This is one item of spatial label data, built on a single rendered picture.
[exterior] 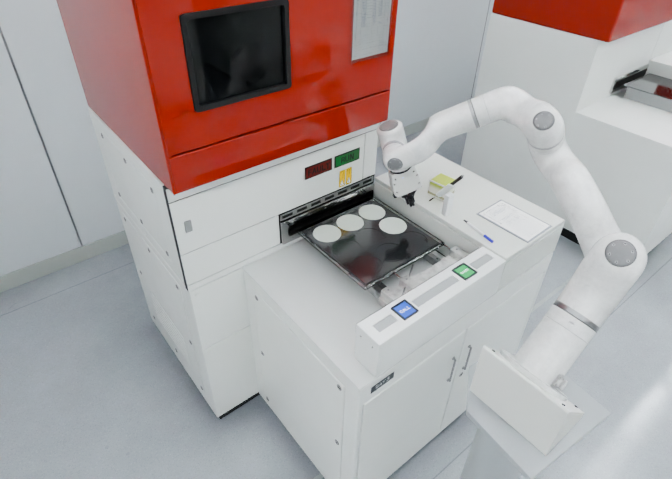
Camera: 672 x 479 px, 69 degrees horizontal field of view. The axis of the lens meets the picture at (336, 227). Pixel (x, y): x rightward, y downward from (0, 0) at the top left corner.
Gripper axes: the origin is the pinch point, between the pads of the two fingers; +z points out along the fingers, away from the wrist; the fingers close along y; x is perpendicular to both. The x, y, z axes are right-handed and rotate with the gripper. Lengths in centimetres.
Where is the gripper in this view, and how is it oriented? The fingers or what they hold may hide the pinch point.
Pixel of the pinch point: (410, 200)
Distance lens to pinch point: 176.5
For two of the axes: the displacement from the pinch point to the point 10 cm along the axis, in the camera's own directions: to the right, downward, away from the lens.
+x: -2.5, -5.9, 7.7
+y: 9.2, -3.9, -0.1
